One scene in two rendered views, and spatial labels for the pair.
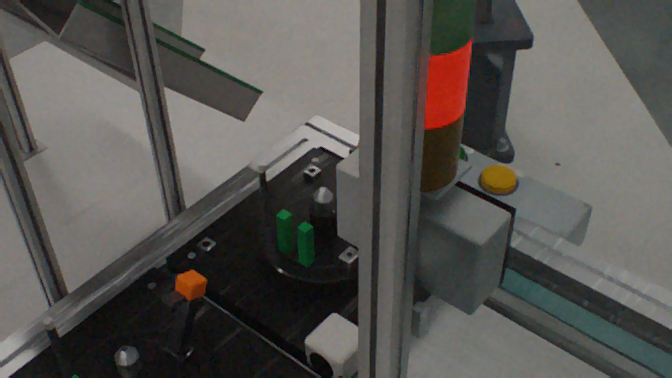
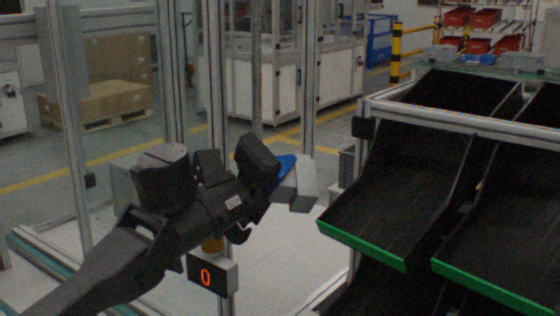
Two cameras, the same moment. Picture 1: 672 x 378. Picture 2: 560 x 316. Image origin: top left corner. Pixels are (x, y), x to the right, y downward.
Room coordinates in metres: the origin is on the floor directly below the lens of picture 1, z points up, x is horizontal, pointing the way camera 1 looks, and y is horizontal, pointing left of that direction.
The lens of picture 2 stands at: (1.38, 0.04, 1.82)
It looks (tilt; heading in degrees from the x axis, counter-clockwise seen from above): 20 degrees down; 178
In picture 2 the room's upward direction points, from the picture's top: straight up
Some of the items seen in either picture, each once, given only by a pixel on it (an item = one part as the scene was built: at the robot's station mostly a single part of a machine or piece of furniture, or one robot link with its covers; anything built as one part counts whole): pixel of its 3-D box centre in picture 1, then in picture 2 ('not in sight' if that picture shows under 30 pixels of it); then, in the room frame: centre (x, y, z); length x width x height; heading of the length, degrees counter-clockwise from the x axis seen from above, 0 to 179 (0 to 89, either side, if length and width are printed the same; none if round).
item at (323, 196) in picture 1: (323, 198); not in sight; (0.63, 0.01, 1.04); 0.02 x 0.02 x 0.03
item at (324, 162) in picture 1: (325, 251); not in sight; (0.63, 0.01, 0.96); 0.24 x 0.24 x 0.02; 49
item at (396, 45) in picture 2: not in sight; (435, 49); (-7.35, 3.13, 0.58); 3.40 x 0.20 x 1.15; 140
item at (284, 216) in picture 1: (285, 232); not in sight; (0.60, 0.05, 1.01); 0.01 x 0.01 x 0.05; 49
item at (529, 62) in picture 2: not in sight; (521, 61); (-4.12, 2.99, 0.90); 0.40 x 0.31 x 0.17; 50
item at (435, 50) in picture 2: not in sight; (440, 53); (-4.68, 2.25, 0.90); 0.40 x 0.30 x 0.17; 142
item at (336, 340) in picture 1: (336, 349); not in sight; (0.49, 0.00, 0.97); 0.05 x 0.05 x 0.04; 49
